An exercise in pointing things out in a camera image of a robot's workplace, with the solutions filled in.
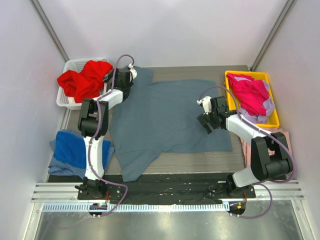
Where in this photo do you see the aluminium front frame rail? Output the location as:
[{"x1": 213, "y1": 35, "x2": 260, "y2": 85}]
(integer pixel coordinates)
[{"x1": 31, "y1": 180, "x2": 305, "y2": 203}]

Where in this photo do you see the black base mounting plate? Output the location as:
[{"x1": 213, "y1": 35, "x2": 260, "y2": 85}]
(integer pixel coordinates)
[{"x1": 76, "y1": 173, "x2": 256, "y2": 205}]

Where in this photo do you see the left aluminium corner post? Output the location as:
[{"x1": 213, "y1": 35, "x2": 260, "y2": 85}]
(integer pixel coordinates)
[{"x1": 29, "y1": 0, "x2": 70, "y2": 62}]

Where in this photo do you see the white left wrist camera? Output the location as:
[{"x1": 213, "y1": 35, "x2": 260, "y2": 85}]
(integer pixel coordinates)
[{"x1": 127, "y1": 63, "x2": 138, "y2": 81}]

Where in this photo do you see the right aluminium corner post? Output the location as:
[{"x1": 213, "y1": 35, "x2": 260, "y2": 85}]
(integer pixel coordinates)
[{"x1": 248, "y1": 0, "x2": 297, "y2": 72}]

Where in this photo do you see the aluminium corner post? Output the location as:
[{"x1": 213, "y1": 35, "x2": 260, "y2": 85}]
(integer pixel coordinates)
[
  {"x1": 29, "y1": 0, "x2": 70, "y2": 62},
  {"x1": 248, "y1": 0, "x2": 297, "y2": 72}
]

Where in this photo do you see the white perforated plastic basket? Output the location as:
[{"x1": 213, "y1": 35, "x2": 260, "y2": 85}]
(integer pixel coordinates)
[{"x1": 56, "y1": 57, "x2": 109, "y2": 111}]

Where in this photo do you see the magenta pink t shirt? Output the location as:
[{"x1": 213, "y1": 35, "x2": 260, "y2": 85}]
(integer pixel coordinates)
[{"x1": 226, "y1": 73, "x2": 269, "y2": 116}]

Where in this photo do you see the grey-blue t shirt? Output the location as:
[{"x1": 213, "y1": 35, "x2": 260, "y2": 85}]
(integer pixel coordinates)
[{"x1": 109, "y1": 67, "x2": 233, "y2": 182}]

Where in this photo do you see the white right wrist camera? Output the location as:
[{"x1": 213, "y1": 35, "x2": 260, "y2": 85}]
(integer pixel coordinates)
[{"x1": 196, "y1": 96, "x2": 212, "y2": 115}]

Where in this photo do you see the lavender purple t shirt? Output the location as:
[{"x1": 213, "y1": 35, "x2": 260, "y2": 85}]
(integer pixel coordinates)
[{"x1": 239, "y1": 80, "x2": 275, "y2": 124}]

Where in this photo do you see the blue patterned cloth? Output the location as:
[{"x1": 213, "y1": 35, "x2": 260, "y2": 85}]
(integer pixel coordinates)
[{"x1": 48, "y1": 133, "x2": 115, "y2": 179}]

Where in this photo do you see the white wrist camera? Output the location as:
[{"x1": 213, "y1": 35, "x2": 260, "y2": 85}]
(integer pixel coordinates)
[
  {"x1": 196, "y1": 96, "x2": 212, "y2": 115},
  {"x1": 127, "y1": 63, "x2": 138, "y2": 81}
]

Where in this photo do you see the red t shirt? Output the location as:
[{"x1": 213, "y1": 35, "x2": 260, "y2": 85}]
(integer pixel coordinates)
[{"x1": 57, "y1": 60, "x2": 113, "y2": 103}]

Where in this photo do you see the light pink folded t shirt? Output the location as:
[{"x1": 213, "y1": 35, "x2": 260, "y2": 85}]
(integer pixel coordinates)
[{"x1": 240, "y1": 127, "x2": 292, "y2": 168}]

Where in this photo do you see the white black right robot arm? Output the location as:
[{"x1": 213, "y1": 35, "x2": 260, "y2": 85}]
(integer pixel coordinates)
[{"x1": 197, "y1": 96, "x2": 294, "y2": 198}]

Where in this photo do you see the white slotted cable duct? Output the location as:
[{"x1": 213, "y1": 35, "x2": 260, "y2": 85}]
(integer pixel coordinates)
[{"x1": 42, "y1": 201, "x2": 230, "y2": 214}]

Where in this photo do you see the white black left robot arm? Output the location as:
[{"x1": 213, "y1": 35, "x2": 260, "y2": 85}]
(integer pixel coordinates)
[{"x1": 78, "y1": 64, "x2": 137, "y2": 200}]

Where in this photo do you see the yellow plastic tray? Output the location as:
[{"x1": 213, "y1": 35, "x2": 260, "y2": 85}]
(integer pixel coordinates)
[{"x1": 224, "y1": 70, "x2": 280, "y2": 128}]

